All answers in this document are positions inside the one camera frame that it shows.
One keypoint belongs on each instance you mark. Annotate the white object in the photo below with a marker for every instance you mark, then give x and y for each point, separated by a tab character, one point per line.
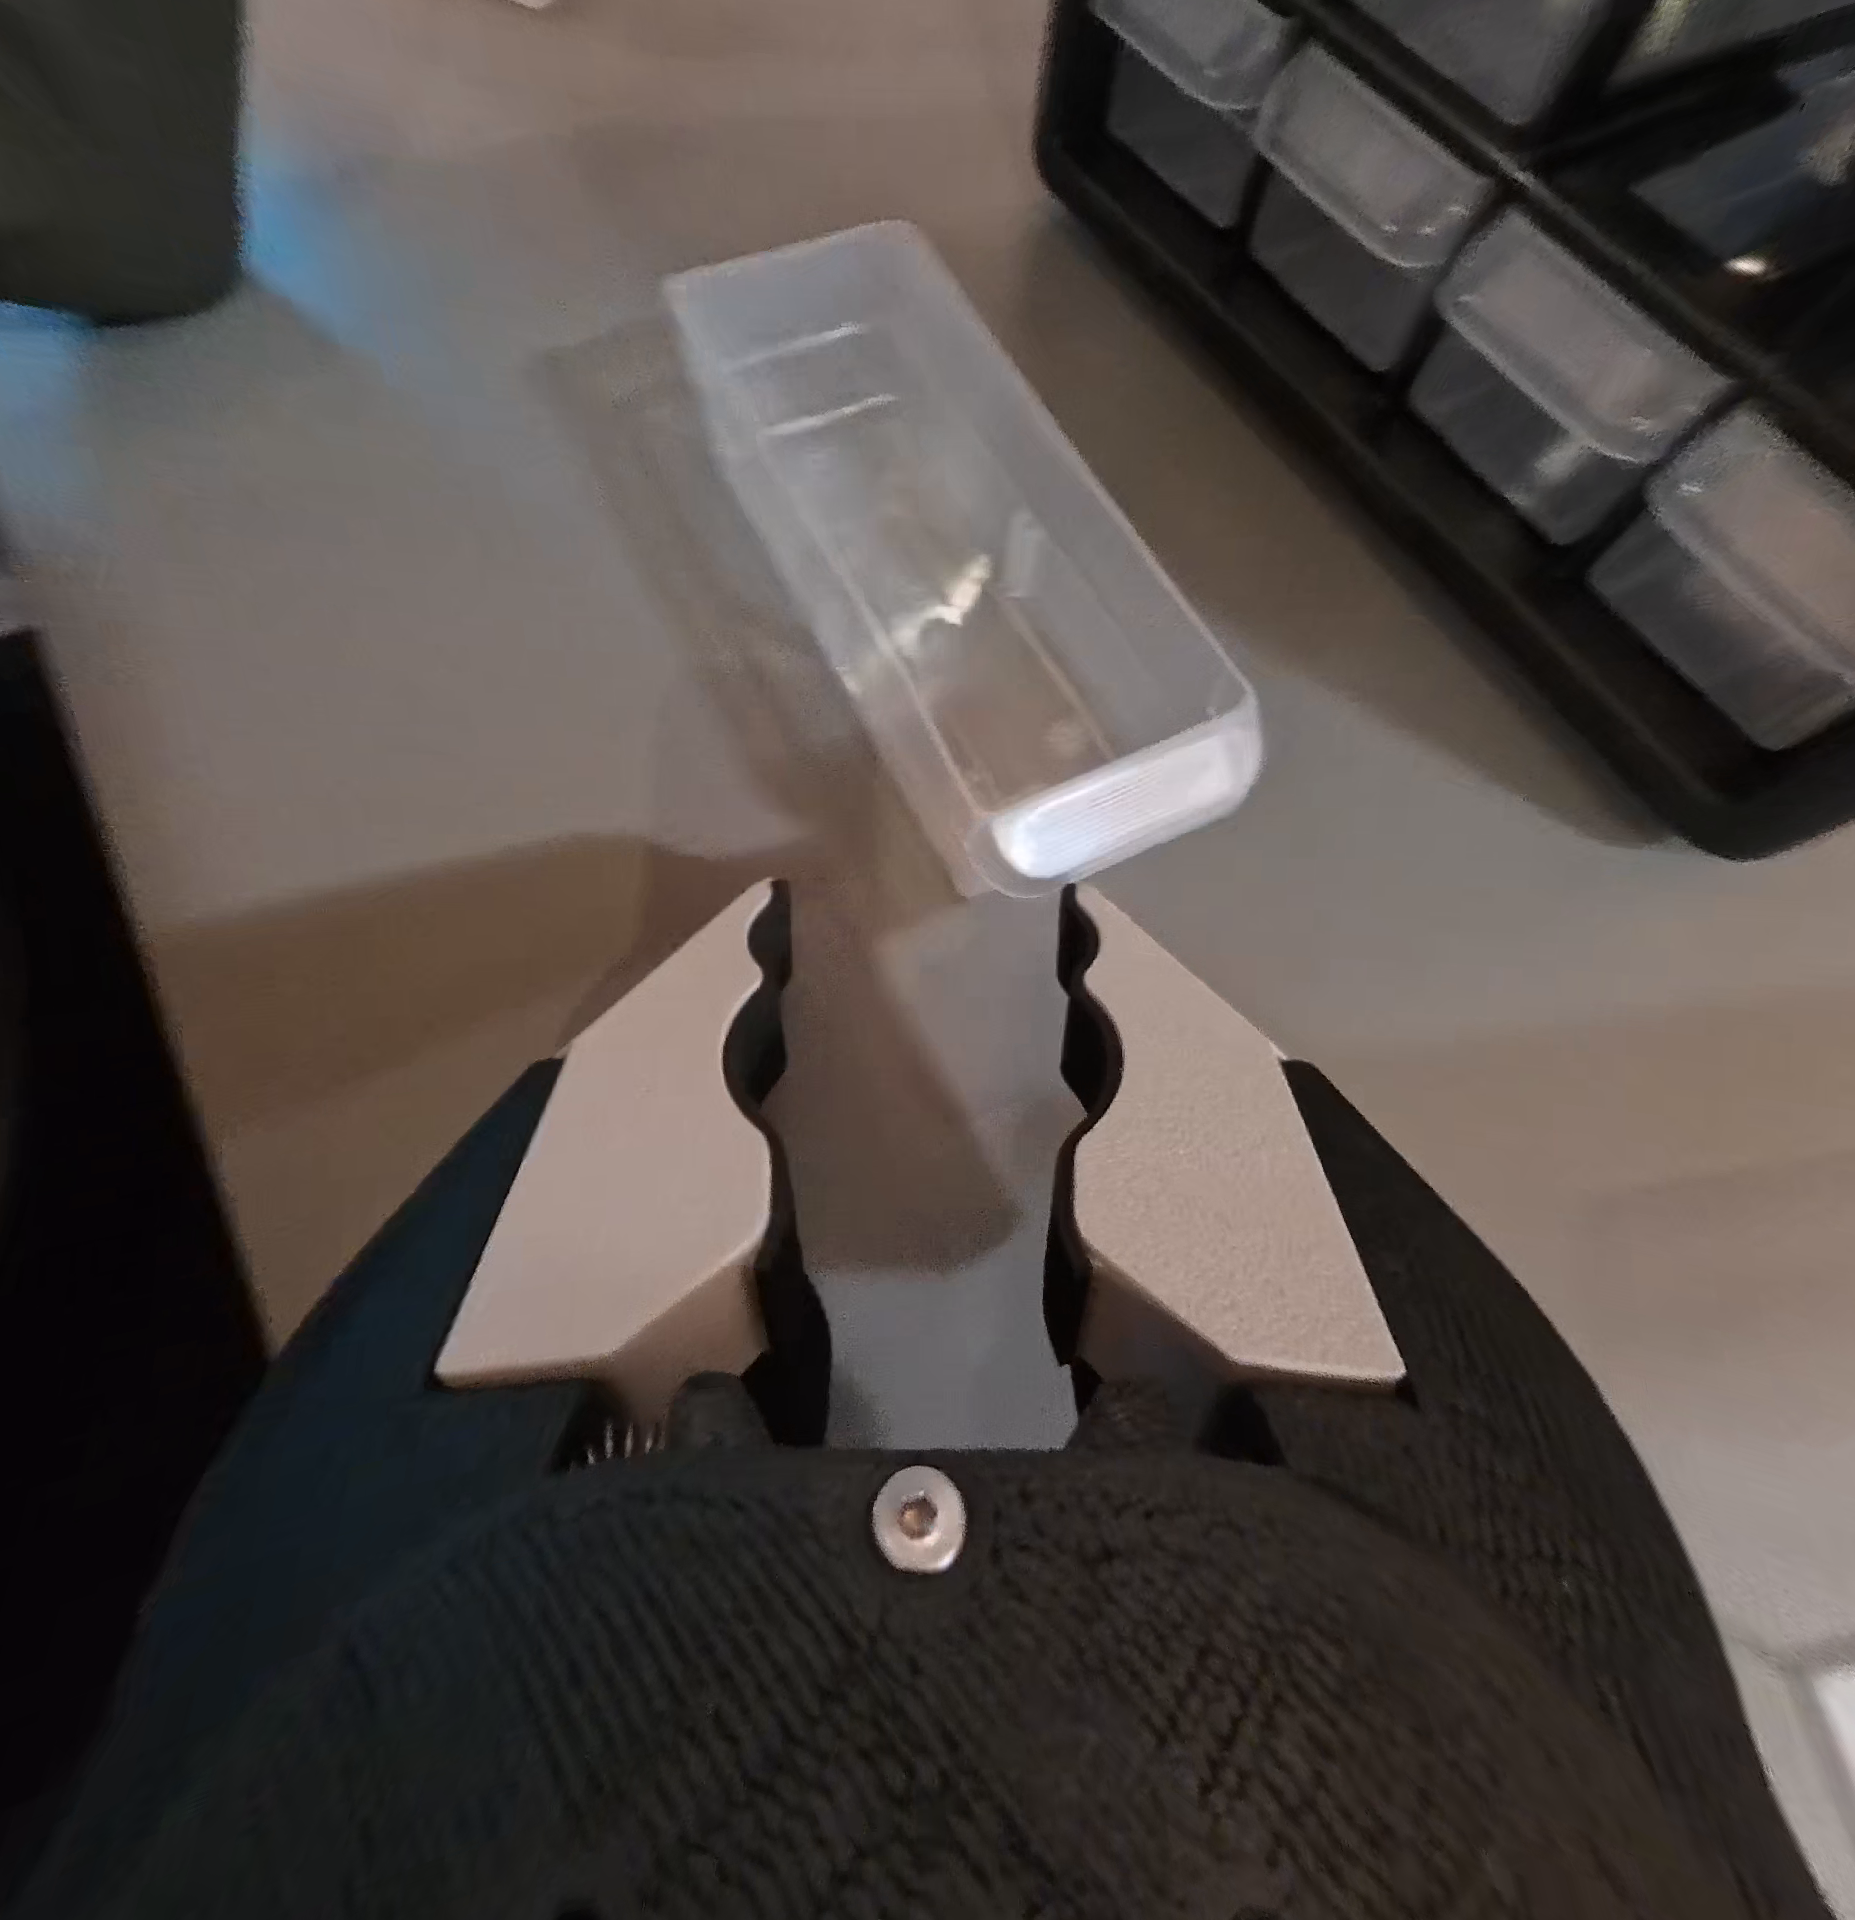
1850	1756

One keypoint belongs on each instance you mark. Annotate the black flat object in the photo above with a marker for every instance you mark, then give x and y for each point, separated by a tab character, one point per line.
72	1124

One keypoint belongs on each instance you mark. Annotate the rows of small clear drawers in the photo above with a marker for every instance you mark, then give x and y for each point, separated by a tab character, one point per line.
1558	361

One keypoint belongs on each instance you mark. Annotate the clear plastic drawer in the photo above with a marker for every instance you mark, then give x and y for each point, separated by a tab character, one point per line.
867	451

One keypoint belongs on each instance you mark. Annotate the dark grey object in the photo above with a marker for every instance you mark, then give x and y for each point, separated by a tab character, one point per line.
86	152

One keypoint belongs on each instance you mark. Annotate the black drawer cabinet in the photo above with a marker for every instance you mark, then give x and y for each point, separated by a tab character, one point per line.
1676	768

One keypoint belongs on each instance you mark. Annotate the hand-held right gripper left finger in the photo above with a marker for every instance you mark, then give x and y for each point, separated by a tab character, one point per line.
626	1199

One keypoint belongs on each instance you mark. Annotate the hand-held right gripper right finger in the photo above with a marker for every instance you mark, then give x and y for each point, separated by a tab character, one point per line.
1228	1215

